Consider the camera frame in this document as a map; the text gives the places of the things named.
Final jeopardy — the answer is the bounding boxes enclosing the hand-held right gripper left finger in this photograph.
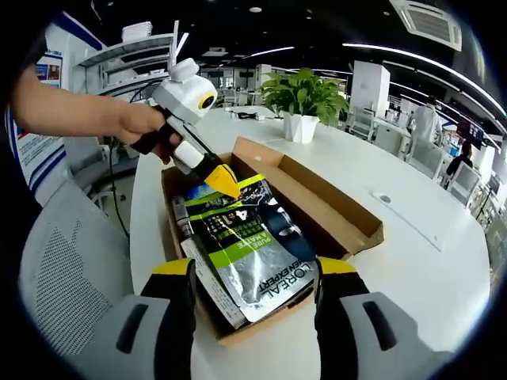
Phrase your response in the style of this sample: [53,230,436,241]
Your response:
[78,257,198,380]

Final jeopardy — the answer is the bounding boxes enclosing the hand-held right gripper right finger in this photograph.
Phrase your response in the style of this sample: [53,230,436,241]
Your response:
[314,256,452,380]

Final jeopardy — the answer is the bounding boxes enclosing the silver green soft pouch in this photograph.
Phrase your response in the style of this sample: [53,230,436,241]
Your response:
[184,173,318,324]

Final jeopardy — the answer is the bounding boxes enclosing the brown cardboard shoe box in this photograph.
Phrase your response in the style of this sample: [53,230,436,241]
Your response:
[160,136,385,348]

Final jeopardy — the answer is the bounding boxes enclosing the person's left hand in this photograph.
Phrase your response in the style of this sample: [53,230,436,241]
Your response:
[116,103,184,165]

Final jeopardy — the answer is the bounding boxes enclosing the grey metal shelf rack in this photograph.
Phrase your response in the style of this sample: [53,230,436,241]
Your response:
[74,21,191,104]

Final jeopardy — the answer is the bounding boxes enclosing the white stacked trays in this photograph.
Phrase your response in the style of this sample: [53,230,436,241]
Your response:
[120,21,154,43]

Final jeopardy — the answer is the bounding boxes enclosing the short ceiling light strip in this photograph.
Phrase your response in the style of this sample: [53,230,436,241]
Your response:
[245,46,296,59]

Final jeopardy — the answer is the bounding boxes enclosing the green plant in white pot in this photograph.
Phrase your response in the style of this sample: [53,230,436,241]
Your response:
[259,67,350,144]

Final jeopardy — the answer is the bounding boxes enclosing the white mesh office chair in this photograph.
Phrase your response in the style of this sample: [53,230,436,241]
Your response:
[19,180,138,357]

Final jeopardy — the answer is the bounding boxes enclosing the grey mesh office chair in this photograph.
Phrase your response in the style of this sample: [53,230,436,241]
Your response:
[451,160,482,207]
[350,106,375,139]
[407,138,444,175]

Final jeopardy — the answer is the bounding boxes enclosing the white square column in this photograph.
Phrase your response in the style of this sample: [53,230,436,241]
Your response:
[351,59,391,120]

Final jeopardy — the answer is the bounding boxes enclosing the long ceiling light strip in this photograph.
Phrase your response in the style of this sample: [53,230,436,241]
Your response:
[342,42,507,131]

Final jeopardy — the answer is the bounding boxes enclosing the white ceiling air conditioner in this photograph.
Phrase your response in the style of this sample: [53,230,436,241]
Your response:
[390,0,463,52]

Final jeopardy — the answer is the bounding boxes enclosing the black cable with white adapter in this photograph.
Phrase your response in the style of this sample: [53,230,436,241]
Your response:
[229,110,265,121]

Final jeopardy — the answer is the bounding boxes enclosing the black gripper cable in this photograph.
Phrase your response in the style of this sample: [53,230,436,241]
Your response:
[103,136,132,241]

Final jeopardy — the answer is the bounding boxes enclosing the blue white wall poster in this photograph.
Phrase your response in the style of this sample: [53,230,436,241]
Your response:
[6,51,71,207]

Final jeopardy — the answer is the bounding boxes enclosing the dark wall screen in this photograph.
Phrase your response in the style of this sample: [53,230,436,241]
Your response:
[455,118,486,150]

